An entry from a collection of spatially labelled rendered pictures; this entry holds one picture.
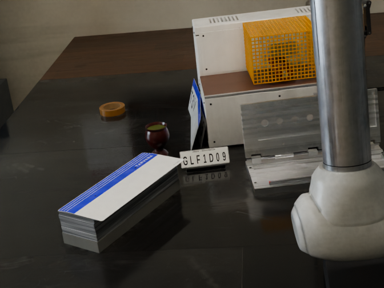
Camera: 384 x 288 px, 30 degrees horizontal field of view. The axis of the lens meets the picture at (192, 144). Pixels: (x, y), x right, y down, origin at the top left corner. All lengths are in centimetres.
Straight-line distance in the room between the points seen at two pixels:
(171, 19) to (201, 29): 150
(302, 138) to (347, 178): 86
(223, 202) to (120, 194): 32
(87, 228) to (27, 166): 67
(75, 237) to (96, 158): 59
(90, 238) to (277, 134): 72
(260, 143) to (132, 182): 46
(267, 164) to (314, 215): 83
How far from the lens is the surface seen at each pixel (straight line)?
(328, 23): 143
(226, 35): 260
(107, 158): 254
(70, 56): 383
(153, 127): 247
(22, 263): 203
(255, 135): 230
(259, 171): 227
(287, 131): 233
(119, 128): 277
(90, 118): 292
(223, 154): 236
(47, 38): 424
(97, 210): 197
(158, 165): 217
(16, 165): 262
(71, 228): 202
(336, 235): 150
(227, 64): 263
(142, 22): 410
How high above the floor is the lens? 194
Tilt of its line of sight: 24 degrees down
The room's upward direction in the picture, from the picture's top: 6 degrees counter-clockwise
